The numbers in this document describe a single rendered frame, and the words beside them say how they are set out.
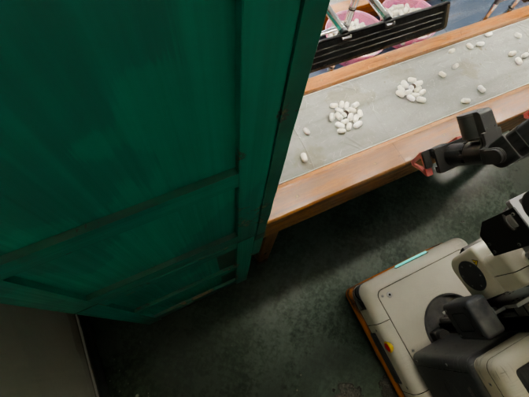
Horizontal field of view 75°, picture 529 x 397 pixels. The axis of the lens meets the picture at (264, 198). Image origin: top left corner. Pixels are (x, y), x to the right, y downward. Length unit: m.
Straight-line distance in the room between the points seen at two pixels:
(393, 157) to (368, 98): 0.28
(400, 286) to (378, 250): 0.37
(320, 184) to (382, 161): 0.25
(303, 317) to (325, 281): 0.22
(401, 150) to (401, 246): 0.85
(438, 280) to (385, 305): 0.29
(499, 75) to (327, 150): 0.87
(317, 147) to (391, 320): 0.84
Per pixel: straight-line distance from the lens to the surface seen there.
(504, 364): 1.25
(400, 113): 1.48
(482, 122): 0.90
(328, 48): 1.06
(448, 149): 0.99
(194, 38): 0.34
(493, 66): 1.86
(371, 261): 1.99
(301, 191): 1.16
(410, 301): 1.72
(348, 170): 1.23
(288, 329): 1.83
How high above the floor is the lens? 1.81
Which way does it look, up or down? 68 degrees down
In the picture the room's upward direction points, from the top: 12 degrees clockwise
